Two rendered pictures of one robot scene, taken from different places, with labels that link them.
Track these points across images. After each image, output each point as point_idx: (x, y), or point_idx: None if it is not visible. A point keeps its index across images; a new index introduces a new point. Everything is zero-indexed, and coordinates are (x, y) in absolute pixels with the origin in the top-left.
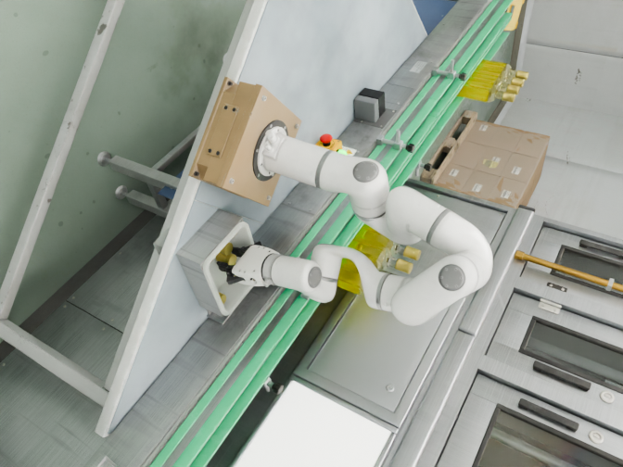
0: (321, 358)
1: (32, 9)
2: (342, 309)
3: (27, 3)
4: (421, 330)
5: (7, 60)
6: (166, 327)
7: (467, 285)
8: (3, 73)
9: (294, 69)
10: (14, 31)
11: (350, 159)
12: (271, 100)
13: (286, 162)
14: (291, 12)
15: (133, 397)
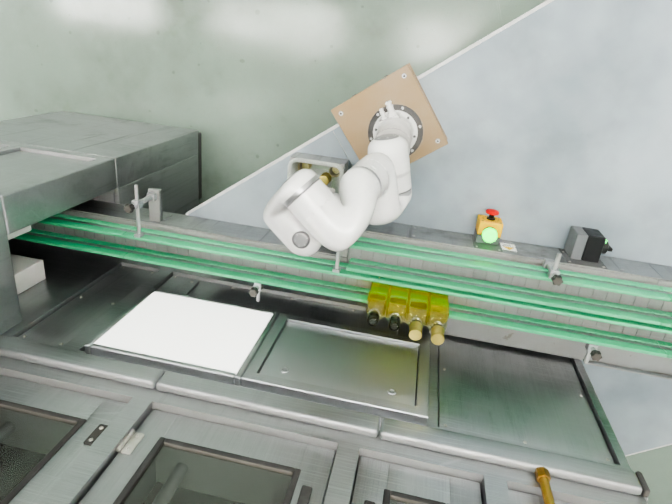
0: (301, 326)
1: (430, 50)
2: (360, 331)
3: (429, 44)
4: (363, 386)
5: (393, 67)
6: (260, 197)
7: (285, 185)
8: (385, 72)
9: (492, 120)
10: (410, 54)
11: (396, 133)
12: (413, 86)
13: (379, 128)
14: (515, 67)
15: (214, 215)
